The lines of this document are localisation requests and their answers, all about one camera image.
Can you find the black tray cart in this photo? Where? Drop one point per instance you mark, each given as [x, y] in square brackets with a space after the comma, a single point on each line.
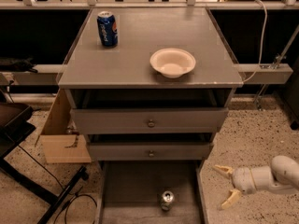
[14, 125]

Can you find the grey bottom drawer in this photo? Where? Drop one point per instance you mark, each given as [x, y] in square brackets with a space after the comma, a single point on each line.
[132, 190]

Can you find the grey drawer cabinet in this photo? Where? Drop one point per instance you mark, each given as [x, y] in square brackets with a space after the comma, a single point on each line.
[122, 77]

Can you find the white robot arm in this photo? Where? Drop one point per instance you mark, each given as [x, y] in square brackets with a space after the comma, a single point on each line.
[280, 177]

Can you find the blue pepsi can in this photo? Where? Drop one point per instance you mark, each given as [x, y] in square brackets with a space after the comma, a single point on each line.
[107, 29]

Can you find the grey top drawer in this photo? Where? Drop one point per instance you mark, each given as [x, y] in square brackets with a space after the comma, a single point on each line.
[149, 120]

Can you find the silver 7up can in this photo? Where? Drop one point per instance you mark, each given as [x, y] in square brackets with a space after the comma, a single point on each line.
[167, 200]

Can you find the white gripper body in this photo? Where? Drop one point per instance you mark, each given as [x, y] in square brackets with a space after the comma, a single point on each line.
[242, 178]

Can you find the open cardboard box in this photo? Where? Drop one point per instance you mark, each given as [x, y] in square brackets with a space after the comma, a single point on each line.
[59, 137]

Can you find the grey middle drawer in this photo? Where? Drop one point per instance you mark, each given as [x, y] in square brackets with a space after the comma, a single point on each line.
[149, 151]

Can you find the grey drawer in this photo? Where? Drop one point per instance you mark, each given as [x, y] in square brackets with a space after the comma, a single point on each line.
[132, 190]
[149, 151]
[149, 120]

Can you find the white paper bowl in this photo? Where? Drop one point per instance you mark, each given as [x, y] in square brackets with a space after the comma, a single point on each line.
[172, 63]

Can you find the black stand base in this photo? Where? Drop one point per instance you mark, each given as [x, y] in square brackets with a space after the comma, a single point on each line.
[53, 200]

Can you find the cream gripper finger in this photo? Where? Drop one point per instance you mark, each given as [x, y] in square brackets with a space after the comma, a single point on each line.
[225, 171]
[234, 197]

